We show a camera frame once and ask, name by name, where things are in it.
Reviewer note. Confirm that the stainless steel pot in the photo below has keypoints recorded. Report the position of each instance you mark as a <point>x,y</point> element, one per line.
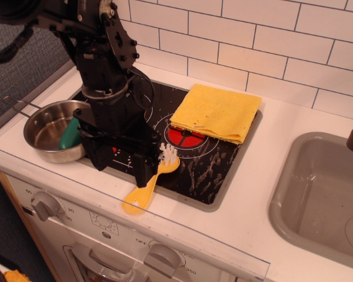
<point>45,126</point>

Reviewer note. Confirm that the grey right oven knob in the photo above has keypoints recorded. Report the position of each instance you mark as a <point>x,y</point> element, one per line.
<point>163,260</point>

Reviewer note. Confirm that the grey oven door handle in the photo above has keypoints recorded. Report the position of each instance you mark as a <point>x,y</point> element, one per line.
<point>101,267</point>

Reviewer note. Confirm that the grey left oven knob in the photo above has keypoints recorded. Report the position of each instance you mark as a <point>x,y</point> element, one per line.
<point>44,205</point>

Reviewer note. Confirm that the green toy pickle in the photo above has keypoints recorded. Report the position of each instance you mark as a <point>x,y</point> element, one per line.
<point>70,137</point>

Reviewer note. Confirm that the grey oven knob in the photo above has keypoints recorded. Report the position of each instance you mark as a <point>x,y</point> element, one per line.
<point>163,260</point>
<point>44,205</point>

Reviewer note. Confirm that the grey toy sink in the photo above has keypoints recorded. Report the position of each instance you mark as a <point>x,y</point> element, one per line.
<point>312,205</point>

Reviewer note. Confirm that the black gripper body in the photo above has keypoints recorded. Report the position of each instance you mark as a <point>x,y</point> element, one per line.
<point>116,117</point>

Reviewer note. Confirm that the black toy stovetop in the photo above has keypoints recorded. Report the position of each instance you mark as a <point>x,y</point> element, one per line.
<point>208,165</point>

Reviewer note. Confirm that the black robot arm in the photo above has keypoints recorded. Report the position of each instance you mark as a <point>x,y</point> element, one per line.
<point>90,31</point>

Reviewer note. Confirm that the yellow towel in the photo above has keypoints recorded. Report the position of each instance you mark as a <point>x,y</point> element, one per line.
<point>223,114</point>

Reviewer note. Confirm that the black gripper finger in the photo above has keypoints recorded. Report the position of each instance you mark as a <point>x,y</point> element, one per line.
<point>145,163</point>
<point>98,150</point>

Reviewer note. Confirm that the orange object bottom left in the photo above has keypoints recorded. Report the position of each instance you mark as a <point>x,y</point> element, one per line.
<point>13,276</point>

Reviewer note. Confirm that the yellow dish brush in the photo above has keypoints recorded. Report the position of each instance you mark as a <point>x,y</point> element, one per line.
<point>139,199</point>

